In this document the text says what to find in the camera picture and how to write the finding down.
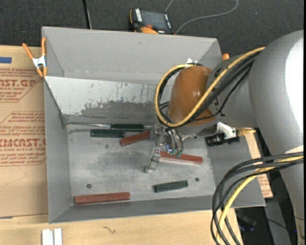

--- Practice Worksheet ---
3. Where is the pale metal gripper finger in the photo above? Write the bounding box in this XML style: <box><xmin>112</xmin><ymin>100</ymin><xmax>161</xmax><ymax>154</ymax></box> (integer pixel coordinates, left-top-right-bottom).
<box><xmin>145</xmin><ymin>148</ymin><xmax>161</xmax><ymax>174</ymax></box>

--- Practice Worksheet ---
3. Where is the grey metal bin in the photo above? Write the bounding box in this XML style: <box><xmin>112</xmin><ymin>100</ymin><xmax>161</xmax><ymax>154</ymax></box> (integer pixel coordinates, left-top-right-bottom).
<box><xmin>41</xmin><ymin>26</ymin><xmax>267</xmax><ymax>224</ymax></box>

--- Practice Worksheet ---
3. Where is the black cylinder on white bracket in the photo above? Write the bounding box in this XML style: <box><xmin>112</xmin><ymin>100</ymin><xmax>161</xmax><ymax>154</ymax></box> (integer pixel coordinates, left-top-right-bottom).
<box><xmin>206</xmin><ymin>121</ymin><xmax>241</xmax><ymax>147</ymax></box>

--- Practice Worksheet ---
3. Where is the red-brown flat block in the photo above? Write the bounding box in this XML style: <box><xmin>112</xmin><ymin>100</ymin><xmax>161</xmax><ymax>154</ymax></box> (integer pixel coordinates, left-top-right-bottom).
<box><xmin>73</xmin><ymin>191</ymin><xmax>131</xmax><ymax>205</ymax></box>
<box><xmin>119</xmin><ymin>130</ymin><xmax>152</xmax><ymax>147</ymax></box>
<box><xmin>158</xmin><ymin>150</ymin><xmax>203</xmax><ymax>165</ymax></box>

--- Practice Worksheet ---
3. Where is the brown cardboard board red print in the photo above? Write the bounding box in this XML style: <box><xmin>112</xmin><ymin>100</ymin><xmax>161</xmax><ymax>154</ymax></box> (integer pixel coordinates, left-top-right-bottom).
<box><xmin>0</xmin><ymin>44</ymin><xmax>274</xmax><ymax>221</ymax></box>

